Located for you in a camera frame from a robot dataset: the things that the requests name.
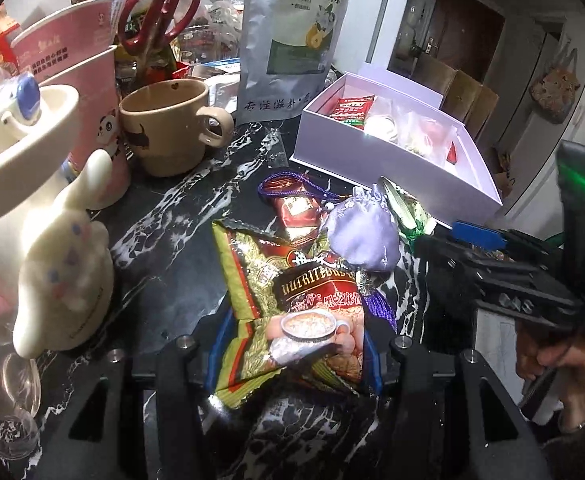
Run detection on green triangular snack packet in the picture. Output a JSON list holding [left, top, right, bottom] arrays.
[[377, 176, 437, 244]]

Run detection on small red candy packet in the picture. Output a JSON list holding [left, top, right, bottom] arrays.
[[273, 195, 322, 247]]

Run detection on nutritious cereal bag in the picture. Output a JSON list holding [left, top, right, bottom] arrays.
[[212, 220, 365, 408]]

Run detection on right hand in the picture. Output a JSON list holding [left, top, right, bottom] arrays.
[[516, 322, 585, 434]]

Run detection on white gift box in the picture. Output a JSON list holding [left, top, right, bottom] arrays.
[[290, 74, 502, 224]]

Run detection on brown cardboard sheets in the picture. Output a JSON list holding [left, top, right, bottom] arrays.
[[412, 54, 499, 140]]

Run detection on clear bag of white cakes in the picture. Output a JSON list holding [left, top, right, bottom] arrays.
[[364, 106, 457, 166]]

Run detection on hanging patterned tote bag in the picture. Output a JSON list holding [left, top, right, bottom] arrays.
[[529, 40, 581, 125]]

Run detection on red snack packet in box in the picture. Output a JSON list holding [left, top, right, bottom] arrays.
[[329, 96, 375, 130]]

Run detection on dark entrance door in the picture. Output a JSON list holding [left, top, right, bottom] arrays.
[[424, 0, 505, 82]]

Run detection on silver tea pouch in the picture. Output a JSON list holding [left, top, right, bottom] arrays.
[[236, 0, 348, 125]]

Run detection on tan ceramic mug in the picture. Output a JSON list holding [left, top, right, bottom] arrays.
[[119, 78, 234, 178]]

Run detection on pink panda paper cup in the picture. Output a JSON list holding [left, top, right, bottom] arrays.
[[10, 0, 131, 209]]

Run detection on red handled scissors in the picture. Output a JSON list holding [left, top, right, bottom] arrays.
[[117, 0, 201, 74]]

